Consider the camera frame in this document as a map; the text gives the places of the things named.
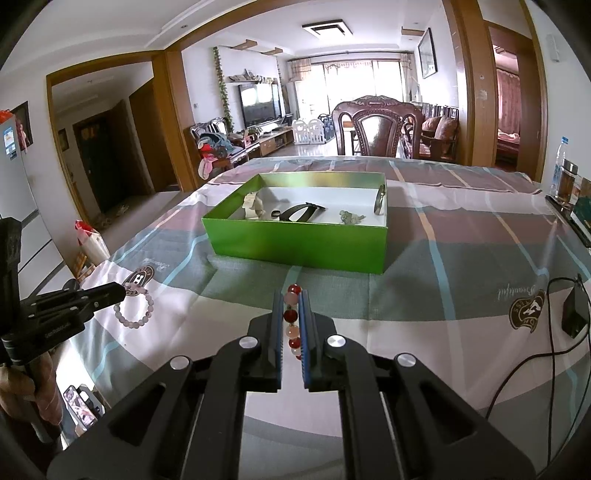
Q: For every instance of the red white gift bag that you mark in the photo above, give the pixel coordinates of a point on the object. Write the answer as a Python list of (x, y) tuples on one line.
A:
[(91, 243)]

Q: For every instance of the brown glass jar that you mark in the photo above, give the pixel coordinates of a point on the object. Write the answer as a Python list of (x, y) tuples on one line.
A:
[(568, 175)]

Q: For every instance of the green ivy garland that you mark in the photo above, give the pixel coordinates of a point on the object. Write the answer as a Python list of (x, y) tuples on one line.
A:
[(223, 91)]

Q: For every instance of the black power adapter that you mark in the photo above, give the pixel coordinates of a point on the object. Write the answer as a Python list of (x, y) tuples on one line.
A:
[(575, 315)]

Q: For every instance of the clear plastic water bottle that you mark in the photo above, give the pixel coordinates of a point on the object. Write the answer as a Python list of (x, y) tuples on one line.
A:
[(557, 172)]

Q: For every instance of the wooden tv cabinet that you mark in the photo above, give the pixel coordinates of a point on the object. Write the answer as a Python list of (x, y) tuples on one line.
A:
[(258, 146)]

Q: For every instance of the green cardboard box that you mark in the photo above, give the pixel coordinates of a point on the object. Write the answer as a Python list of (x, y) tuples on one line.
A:
[(302, 226)]

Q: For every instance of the left hand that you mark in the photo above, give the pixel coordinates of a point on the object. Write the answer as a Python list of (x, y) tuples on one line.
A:
[(17, 386)]

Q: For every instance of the white baby fence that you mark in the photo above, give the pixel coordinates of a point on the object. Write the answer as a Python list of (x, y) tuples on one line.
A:
[(309, 133)]

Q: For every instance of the wooden armchair with clothes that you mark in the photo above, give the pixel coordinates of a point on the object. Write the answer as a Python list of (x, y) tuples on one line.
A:
[(217, 152)]

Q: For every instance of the framed wall painting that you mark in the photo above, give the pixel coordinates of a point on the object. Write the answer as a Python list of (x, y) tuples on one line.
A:
[(427, 55)]

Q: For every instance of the green book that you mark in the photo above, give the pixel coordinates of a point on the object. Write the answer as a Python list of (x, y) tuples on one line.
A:
[(580, 201)]

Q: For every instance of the smartphone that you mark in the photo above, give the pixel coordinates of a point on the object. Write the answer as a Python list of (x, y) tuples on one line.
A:
[(83, 406)]

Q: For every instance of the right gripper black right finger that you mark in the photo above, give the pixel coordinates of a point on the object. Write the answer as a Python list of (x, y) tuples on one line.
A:
[(399, 419)]

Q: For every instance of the dark carved wooden chair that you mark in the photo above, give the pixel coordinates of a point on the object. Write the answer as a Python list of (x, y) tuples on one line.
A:
[(378, 122)]

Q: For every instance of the ceiling air vent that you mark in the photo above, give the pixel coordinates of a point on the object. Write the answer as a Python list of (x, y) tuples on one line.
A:
[(328, 29)]

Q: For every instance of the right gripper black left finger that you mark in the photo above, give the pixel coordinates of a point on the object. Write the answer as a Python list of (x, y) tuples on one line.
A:
[(185, 420)]

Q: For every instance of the flat screen television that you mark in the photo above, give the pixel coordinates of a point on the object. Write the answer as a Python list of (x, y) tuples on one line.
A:
[(260, 103)]

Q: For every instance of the white refrigerator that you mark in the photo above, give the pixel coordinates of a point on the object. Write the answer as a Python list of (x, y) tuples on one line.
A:
[(41, 268)]

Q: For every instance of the cream strap wristwatch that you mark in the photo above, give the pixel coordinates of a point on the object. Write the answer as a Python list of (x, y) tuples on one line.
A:
[(252, 205)]

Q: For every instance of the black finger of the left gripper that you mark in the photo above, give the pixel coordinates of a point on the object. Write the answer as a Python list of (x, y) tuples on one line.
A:
[(71, 285), (100, 297)]

